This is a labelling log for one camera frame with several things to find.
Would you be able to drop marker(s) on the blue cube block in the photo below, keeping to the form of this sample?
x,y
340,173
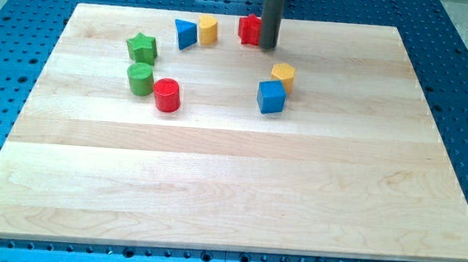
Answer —
x,y
271,97

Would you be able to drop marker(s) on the yellow hexagon block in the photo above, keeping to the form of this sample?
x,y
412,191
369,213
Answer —
x,y
285,73

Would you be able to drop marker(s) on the red cylinder block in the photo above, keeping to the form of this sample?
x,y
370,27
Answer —
x,y
167,95

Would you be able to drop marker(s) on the light wooden board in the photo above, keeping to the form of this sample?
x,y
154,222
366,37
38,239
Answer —
x,y
354,165

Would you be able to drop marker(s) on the red star block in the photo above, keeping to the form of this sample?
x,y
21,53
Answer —
x,y
249,28

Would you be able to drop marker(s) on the green cylinder block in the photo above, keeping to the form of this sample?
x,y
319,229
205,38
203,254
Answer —
x,y
140,76

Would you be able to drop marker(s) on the yellow half-cylinder block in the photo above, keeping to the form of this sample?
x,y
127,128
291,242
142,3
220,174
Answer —
x,y
208,29

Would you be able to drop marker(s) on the blue triangle block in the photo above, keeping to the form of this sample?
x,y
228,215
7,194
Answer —
x,y
186,33

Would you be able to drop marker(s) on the green star block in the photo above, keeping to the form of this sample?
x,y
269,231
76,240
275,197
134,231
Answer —
x,y
142,48

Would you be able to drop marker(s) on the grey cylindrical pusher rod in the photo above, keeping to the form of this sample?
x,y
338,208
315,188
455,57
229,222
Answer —
x,y
272,14

